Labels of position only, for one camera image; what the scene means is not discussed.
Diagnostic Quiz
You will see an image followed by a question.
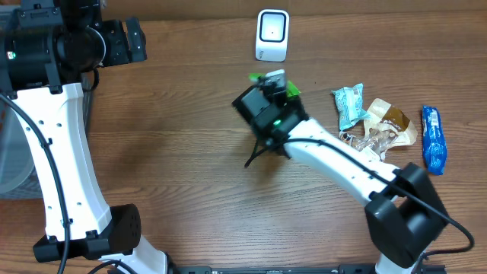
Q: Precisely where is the blue Oreo cookie pack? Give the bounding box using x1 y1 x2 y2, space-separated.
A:
422 105 447 176

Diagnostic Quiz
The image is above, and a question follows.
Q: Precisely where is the grey plastic mesh basket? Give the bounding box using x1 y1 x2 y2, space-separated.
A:
0 9 94 201

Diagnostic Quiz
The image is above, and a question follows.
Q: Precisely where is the green snack packet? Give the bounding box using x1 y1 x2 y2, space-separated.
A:
249 73 301 97

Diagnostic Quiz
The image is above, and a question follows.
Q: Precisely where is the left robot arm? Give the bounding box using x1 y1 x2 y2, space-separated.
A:
1 0 170 274

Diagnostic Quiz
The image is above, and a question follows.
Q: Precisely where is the white barcode scanner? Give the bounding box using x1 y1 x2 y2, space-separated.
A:
255 9 290 62

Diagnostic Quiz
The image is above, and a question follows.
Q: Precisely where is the light teal snack packet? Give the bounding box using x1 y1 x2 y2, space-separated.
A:
331 83 371 131

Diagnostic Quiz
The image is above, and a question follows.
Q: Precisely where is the brown paper bread bag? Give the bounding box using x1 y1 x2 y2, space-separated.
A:
339 98 418 161

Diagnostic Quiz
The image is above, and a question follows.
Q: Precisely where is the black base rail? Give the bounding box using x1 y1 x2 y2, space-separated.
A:
167 263 448 274

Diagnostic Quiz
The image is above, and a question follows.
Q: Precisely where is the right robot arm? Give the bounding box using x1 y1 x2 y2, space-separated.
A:
232 84 447 273

